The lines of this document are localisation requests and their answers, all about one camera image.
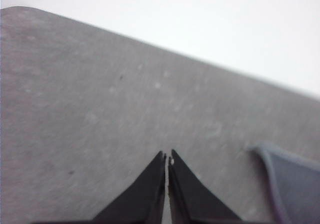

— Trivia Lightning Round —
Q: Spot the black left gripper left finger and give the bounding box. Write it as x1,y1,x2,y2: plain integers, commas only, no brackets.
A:
91,150,168,221

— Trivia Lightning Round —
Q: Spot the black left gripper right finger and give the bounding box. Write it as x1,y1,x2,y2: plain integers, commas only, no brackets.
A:
167,148,243,221

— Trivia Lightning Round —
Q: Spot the grey table cloth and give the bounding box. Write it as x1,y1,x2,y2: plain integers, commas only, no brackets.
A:
0,6,320,224

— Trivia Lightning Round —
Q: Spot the purple towel with grey hem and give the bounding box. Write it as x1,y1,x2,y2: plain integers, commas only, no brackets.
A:
246,143,320,224

